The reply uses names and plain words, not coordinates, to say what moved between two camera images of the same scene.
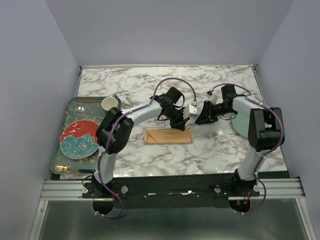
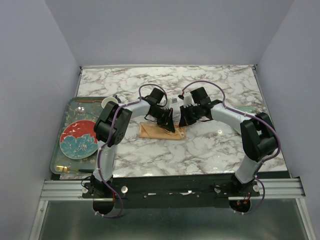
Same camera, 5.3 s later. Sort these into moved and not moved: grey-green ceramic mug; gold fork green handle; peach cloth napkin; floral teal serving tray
Moved: peach cloth napkin
Not moved: floral teal serving tray; grey-green ceramic mug; gold fork green handle
